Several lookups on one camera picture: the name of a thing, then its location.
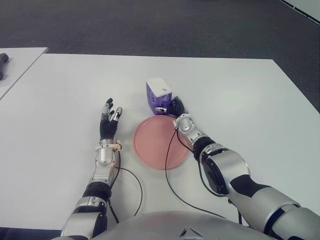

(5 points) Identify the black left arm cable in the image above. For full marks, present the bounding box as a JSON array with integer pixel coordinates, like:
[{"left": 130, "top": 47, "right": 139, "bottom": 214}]
[{"left": 107, "top": 149, "right": 144, "bottom": 223}]

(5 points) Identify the robot right hand black silver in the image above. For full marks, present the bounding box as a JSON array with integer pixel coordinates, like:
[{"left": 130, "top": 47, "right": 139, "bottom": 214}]
[{"left": 154, "top": 96, "right": 189, "bottom": 118}]

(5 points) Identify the robot left hand black silver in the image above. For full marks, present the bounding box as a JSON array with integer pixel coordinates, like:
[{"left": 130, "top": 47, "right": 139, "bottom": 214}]
[{"left": 99, "top": 97, "right": 124, "bottom": 141}]

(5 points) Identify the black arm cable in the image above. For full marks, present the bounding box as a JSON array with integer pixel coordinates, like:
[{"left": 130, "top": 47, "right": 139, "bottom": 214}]
[
  {"left": 164, "top": 128, "right": 243, "bottom": 225},
  {"left": 107, "top": 149, "right": 144, "bottom": 223}
]

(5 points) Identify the purple tissue paper pack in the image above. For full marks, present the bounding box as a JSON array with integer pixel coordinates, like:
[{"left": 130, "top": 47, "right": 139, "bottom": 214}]
[{"left": 145, "top": 77, "right": 173, "bottom": 116}]

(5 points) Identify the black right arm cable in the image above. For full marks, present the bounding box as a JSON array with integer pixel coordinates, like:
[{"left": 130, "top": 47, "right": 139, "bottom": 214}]
[{"left": 164, "top": 128, "right": 243, "bottom": 225}]

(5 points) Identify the pink round plate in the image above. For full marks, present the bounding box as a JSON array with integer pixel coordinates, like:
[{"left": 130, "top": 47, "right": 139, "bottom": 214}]
[{"left": 132, "top": 115, "right": 192, "bottom": 171}]

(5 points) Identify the silver robot torso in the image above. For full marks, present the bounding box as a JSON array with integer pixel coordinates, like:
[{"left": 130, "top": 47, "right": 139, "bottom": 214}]
[{"left": 92, "top": 211, "right": 266, "bottom": 240}]

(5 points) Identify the black object on side table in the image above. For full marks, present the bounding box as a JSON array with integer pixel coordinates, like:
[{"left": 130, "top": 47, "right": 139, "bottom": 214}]
[{"left": 0, "top": 52, "right": 10, "bottom": 81}]

